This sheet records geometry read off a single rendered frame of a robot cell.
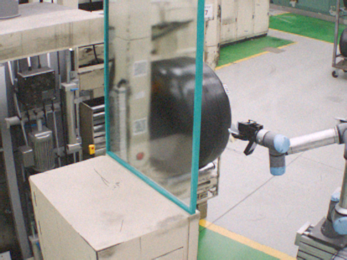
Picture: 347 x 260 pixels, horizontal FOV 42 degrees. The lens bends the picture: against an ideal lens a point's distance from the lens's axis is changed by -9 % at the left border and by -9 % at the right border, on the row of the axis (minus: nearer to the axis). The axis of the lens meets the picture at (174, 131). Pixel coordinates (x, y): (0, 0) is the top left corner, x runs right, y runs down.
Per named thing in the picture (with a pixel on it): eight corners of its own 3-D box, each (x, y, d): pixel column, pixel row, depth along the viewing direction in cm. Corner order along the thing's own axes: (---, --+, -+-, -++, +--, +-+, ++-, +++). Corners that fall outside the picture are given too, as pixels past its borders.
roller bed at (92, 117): (93, 158, 275) (91, 108, 263) (82, 148, 285) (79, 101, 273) (122, 149, 286) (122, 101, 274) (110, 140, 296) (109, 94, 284)
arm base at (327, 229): (349, 228, 241) (353, 213, 237) (339, 241, 230) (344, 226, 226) (326, 220, 250) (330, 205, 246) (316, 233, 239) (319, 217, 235)
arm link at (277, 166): (285, 164, 222) (284, 143, 218) (286, 176, 212) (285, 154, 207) (269, 166, 223) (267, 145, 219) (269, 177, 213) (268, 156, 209)
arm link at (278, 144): (280, 158, 205) (279, 140, 202) (262, 151, 214) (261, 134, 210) (291, 151, 209) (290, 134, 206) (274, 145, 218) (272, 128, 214)
